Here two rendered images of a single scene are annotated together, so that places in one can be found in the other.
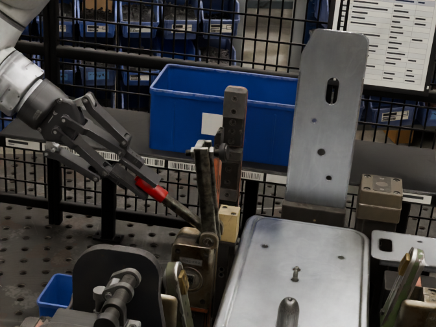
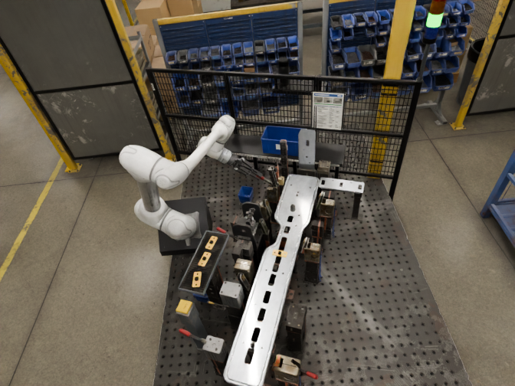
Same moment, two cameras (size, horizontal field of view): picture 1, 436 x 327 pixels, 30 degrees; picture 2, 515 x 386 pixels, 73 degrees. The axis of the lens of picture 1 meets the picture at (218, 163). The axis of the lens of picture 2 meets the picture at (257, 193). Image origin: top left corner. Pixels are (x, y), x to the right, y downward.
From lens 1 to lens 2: 1.11 m
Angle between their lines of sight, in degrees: 23
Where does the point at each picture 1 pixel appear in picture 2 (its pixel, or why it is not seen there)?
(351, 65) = (311, 137)
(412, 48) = (336, 119)
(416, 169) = (337, 154)
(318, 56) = (302, 135)
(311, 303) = (300, 202)
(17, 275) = (232, 183)
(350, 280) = (310, 194)
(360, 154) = (323, 149)
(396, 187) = (327, 165)
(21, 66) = (225, 153)
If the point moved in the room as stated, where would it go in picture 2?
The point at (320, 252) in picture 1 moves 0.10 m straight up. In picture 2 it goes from (305, 186) to (305, 175)
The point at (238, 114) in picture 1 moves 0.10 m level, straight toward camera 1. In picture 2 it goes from (283, 147) to (282, 156)
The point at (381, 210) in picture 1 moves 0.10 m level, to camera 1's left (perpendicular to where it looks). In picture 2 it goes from (323, 171) to (308, 171)
